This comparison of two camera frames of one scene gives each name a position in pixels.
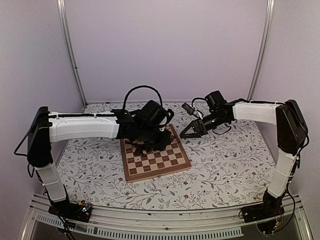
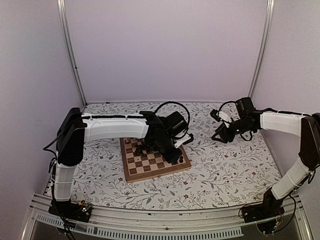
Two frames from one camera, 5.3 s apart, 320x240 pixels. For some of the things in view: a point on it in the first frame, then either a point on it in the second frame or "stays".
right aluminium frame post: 263,48 stays
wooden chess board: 170,160 stays
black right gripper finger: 193,124 -> 218,131
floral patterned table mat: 231,165 stays
